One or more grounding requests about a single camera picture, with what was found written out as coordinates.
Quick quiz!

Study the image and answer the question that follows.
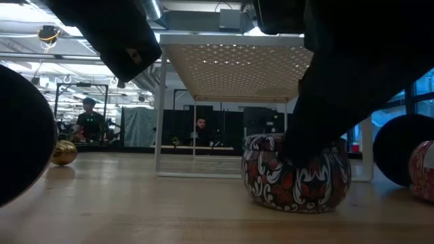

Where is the black partition wall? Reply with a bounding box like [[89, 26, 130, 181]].
[[161, 104, 292, 147]]

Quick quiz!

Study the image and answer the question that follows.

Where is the tall gold candlestick holder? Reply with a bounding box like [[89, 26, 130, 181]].
[[372, 114, 434, 187], [0, 64, 78, 207]]

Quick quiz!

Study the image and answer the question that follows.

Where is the yellow cable reel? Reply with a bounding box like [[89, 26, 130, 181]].
[[37, 25, 62, 45]]

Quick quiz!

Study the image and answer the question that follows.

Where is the pink floral round candle tin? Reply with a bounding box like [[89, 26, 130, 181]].
[[408, 140, 434, 203]]

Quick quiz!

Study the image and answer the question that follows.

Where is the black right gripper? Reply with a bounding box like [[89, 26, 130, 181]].
[[252, 0, 434, 99]]

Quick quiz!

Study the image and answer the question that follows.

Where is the grey fabric cover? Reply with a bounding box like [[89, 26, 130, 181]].
[[121, 107, 159, 148]]

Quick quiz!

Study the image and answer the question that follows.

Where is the white perforated shelf riser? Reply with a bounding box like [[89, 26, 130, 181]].
[[154, 33, 374, 182]]

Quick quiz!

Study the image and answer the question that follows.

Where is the silver ventilation duct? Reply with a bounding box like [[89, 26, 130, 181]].
[[135, 0, 164, 21]]

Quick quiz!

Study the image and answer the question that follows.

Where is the dark floral round candle tin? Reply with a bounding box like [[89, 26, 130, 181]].
[[241, 133, 352, 214]]

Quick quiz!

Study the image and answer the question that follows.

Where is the person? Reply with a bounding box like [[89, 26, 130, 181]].
[[73, 97, 108, 143], [195, 117, 213, 146]]

